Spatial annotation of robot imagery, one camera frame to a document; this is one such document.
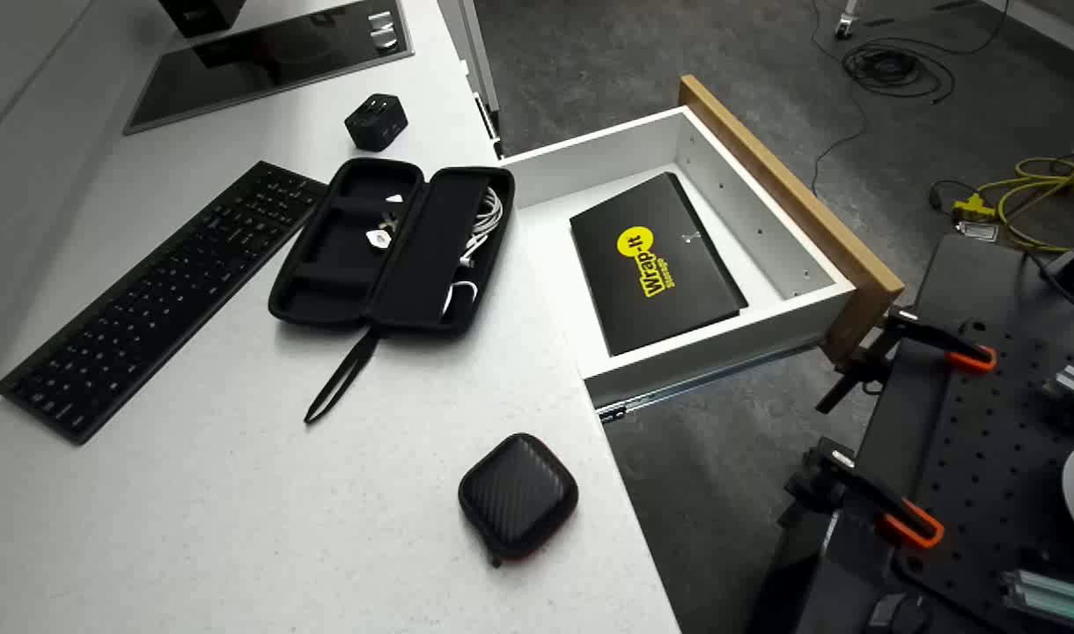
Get yellow cable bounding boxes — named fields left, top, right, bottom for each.
left=952, top=150, right=1074, bottom=260

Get black coiled cable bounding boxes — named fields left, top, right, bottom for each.
left=810, top=0, right=987, bottom=106

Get black box with yellow logo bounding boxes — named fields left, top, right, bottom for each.
left=567, top=170, right=749, bottom=359

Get open black zipper case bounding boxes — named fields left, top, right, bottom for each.
left=264, top=153, right=517, bottom=430

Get black computer keyboard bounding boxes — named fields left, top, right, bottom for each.
left=0, top=159, right=331, bottom=446

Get metal drawer slide rail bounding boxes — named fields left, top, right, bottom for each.
left=592, top=346, right=825, bottom=422

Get white cables in case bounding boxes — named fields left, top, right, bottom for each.
left=364, top=181, right=508, bottom=321

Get black object on cooktop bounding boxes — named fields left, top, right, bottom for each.
left=156, top=0, right=250, bottom=38

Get black orange clamp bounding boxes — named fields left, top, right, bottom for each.
left=780, top=435, right=952, bottom=555
left=815, top=305, right=1003, bottom=420

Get small black square pouch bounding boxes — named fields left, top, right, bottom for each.
left=453, top=430, right=581, bottom=570

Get black perforated robot table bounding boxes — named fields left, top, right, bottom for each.
left=748, top=225, right=1074, bottom=634

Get small black cube adapter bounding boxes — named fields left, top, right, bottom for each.
left=341, top=92, right=413, bottom=153

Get white drawer with wooden front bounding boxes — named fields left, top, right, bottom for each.
left=501, top=70, right=910, bottom=413

